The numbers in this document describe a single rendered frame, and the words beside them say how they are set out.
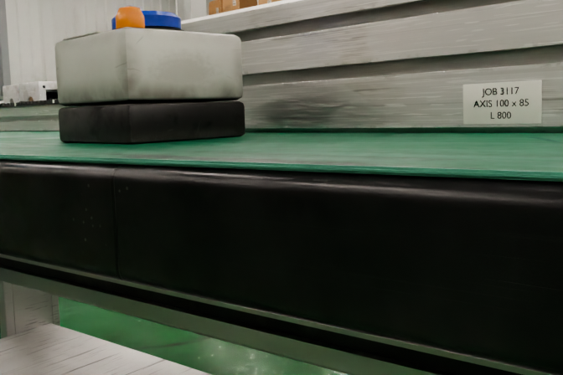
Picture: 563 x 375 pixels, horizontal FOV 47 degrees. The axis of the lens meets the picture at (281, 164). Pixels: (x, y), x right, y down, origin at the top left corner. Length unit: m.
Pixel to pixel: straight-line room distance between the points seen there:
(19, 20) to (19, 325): 11.49
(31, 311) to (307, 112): 1.59
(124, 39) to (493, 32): 0.18
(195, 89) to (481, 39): 0.15
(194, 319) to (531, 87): 0.21
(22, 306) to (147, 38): 1.61
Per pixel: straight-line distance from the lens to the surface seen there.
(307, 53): 0.40
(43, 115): 0.79
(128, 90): 0.34
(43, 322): 1.96
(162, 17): 0.38
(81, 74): 0.38
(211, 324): 0.35
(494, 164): 0.17
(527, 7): 0.33
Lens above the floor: 0.80
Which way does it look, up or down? 5 degrees down
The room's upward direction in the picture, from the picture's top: 2 degrees counter-clockwise
